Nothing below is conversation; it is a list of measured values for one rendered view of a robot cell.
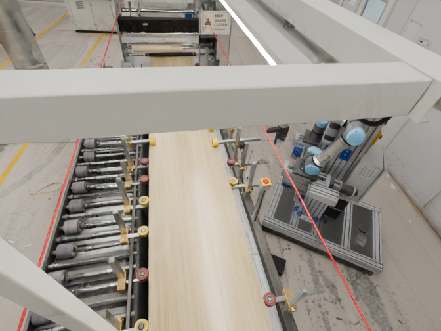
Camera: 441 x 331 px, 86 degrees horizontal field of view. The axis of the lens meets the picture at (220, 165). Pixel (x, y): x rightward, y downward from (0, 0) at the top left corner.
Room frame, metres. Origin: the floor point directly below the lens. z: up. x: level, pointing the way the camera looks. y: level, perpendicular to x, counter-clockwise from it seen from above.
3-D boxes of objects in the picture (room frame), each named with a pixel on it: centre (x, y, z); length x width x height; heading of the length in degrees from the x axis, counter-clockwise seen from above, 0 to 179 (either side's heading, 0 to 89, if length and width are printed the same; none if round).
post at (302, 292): (0.47, -0.55, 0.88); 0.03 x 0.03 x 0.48; 16
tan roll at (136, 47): (4.04, 1.01, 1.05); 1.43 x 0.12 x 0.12; 106
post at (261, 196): (1.18, -0.36, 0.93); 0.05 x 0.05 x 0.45; 16
